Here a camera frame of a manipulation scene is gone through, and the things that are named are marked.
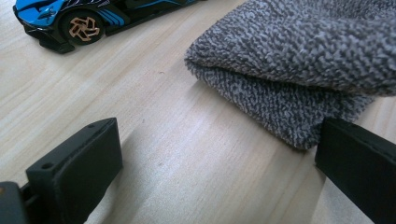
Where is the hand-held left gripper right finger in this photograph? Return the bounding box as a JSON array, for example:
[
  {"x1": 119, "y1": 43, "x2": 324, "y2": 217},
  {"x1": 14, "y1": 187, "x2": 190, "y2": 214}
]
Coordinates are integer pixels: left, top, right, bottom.
[{"x1": 315, "y1": 117, "x2": 396, "y2": 224}]

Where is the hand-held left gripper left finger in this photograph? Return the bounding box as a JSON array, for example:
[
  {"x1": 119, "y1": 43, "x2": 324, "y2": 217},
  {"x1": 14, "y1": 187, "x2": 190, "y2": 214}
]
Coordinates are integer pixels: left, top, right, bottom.
[{"x1": 25, "y1": 117, "x2": 123, "y2": 224}]

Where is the grey towel cloth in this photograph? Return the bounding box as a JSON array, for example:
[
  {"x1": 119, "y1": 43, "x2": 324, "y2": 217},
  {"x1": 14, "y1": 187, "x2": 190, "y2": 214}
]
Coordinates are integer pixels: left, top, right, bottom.
[{"x1": 184, "y1": 0, "x2": 396, "y2": 150}]

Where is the blue and black toy car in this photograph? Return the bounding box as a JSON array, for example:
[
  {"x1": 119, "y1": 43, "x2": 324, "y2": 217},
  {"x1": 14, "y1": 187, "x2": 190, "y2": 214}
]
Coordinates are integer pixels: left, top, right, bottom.
[{"x1": 12, "y1": 0, "x2": 200, "y2": 54}]

